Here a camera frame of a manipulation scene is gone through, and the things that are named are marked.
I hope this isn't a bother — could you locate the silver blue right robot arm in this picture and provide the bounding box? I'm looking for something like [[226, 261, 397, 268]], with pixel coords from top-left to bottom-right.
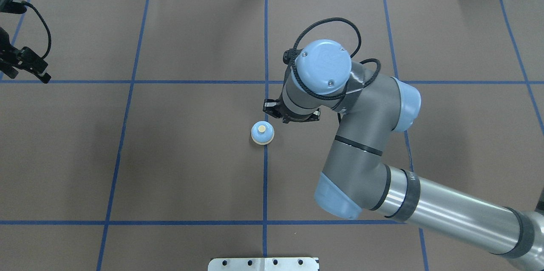
[[1, 33, 543, 271]]

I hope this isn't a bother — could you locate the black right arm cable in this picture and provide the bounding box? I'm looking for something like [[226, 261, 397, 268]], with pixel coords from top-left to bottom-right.
[[291, 17, 382, 113]]

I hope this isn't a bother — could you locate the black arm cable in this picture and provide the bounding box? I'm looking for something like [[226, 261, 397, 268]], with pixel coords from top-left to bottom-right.
[[291, 17, 382, 113], [17, 2, 52, 60]]

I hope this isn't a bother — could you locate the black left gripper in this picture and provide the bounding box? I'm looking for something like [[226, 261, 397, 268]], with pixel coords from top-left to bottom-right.
[[0, 28, 52, 84]]

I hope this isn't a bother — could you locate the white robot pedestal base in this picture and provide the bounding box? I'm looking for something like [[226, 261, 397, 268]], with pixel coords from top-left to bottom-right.
[[207, 257, 320, 271]]

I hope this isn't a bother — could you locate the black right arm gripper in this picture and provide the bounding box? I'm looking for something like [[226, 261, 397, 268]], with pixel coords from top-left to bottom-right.
[[263, 99, 321, 124]]

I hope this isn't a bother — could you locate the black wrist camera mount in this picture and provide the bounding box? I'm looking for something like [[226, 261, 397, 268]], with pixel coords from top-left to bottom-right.
[[282, 48, 300, 65], [0, 0, 27, 15]]

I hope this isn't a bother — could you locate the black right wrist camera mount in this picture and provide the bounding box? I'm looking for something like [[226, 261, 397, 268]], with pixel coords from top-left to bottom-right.
[[282, 48, 300, 65]]

